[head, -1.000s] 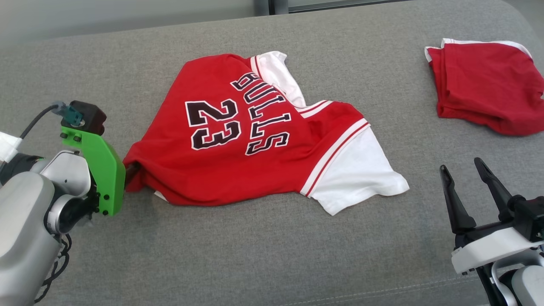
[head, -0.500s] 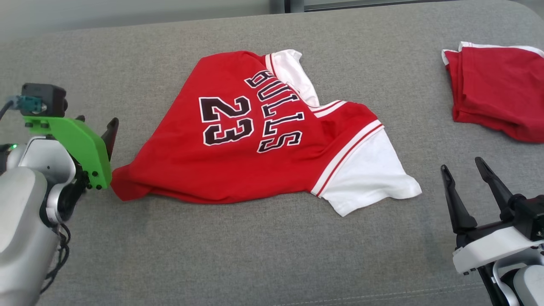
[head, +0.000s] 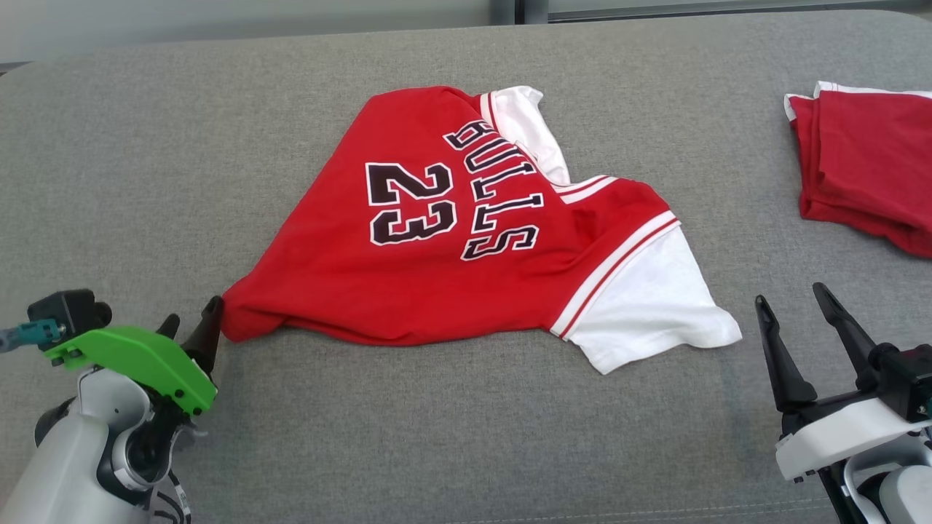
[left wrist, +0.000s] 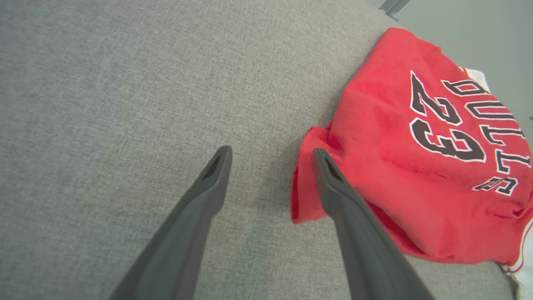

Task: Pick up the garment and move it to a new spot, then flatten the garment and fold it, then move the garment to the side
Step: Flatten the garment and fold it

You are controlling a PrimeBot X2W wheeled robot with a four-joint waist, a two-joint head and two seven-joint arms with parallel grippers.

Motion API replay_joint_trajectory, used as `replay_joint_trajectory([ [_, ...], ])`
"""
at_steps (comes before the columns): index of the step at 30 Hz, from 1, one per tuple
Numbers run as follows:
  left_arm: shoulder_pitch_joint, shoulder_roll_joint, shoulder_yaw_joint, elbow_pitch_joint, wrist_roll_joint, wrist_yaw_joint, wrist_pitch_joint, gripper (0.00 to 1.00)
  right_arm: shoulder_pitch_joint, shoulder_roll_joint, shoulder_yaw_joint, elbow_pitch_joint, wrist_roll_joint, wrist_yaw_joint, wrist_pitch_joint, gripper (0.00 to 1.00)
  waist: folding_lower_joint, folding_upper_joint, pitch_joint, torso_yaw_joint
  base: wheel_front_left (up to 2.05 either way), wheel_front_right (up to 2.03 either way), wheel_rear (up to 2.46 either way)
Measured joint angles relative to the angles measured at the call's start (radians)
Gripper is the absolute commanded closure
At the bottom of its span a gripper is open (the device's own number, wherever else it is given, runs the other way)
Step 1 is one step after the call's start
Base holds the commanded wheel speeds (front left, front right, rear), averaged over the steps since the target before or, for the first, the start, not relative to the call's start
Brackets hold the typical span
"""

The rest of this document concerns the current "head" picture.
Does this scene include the left camera cable teal connector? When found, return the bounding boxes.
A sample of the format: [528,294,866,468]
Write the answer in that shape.
[0,320,65,355]

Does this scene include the grey fabric sofa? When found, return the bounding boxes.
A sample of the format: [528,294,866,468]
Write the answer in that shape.
[0,9,932,524]

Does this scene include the red Bulls jersey white sleeves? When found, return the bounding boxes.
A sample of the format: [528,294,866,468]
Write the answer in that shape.
[221,85,743,376]

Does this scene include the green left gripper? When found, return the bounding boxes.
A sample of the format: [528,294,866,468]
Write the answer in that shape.
[44,295,224,417]

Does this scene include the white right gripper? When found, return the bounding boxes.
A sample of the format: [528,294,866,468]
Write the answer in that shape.
[755,282,932,483]

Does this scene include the red shorts white stripe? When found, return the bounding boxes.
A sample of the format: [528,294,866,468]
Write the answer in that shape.
[784,80,932,259]

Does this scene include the grey partition base rail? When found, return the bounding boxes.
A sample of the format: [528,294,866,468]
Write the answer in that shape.
[548,0,932,21]

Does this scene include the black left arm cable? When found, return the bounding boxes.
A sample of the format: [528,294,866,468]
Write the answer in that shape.
[149,472,194,524]

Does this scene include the grey double partition post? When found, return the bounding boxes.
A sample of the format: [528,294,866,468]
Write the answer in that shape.
[489,0,550,25]

